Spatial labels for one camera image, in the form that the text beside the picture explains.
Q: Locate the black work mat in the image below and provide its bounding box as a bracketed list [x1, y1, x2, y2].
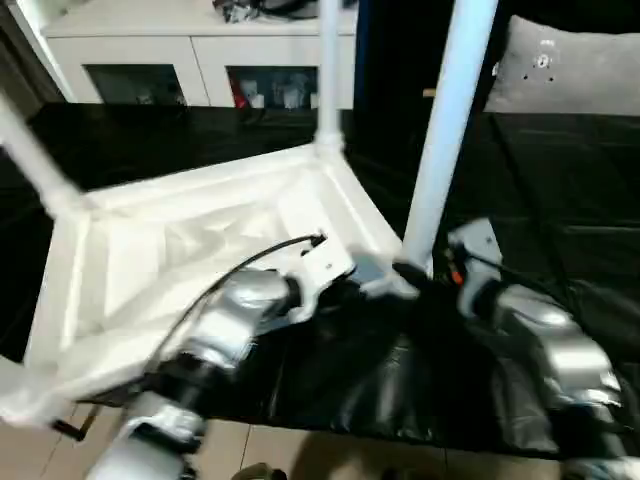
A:
[0, 100, 640, 456]

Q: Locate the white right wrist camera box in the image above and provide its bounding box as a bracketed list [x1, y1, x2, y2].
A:
[444, 219, 503, 273]

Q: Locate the grey cushion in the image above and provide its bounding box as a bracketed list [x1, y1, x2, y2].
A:
[484, 14, 640, 117]

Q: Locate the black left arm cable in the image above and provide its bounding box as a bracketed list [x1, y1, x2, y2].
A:
[148, 233, 328, 383]

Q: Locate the white plastic table leg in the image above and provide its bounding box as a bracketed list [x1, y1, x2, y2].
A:
[399, 0, 500, 278]
[314, 0, 348, 163]
[0, 92, 89, 219]

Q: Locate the white plastic table top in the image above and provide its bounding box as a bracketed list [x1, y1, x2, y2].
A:
[0, 143, 423, 426]

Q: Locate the white cabinet with glass doors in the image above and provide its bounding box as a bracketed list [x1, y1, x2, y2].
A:
[38, 0, 358, 109]

